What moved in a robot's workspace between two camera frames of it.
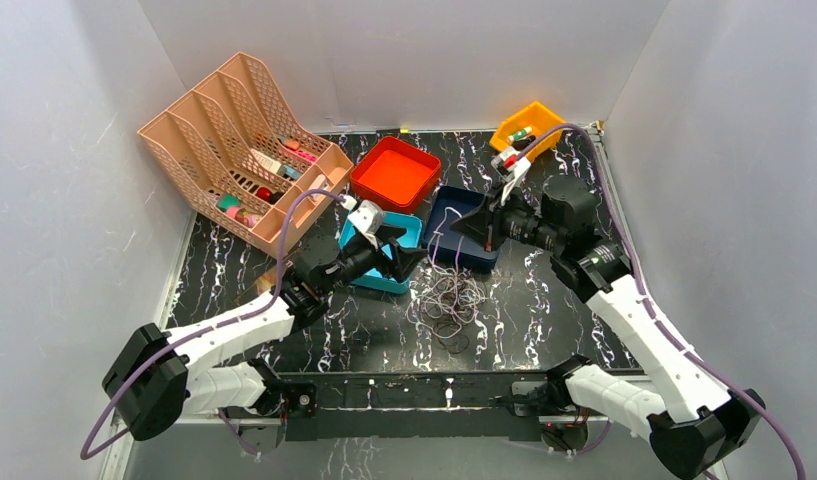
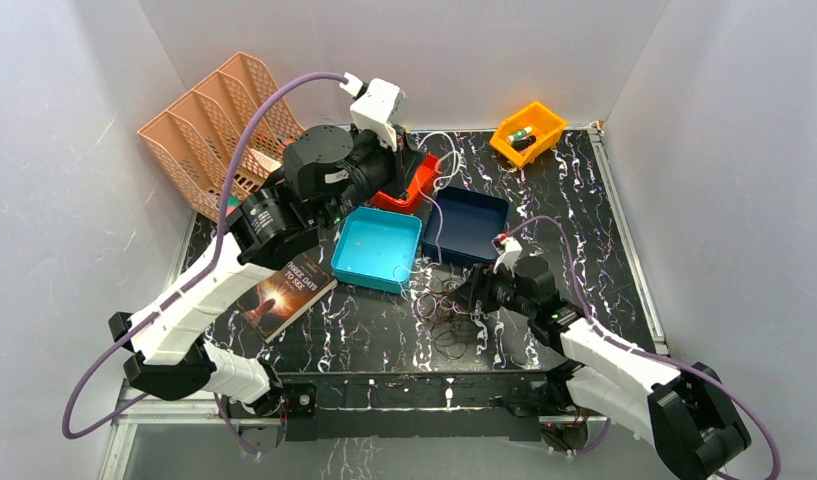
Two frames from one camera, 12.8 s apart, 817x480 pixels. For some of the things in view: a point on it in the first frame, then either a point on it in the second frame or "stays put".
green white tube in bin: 520,134 stays put
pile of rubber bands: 452,294 to 451,176
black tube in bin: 521,144 stays put
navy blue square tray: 446,245 stays put
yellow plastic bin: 535,116 stays put
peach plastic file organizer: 245,157 stays put
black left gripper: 387,250 to 403,163
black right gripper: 485,222 to 479,285
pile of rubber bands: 453,297 stays put
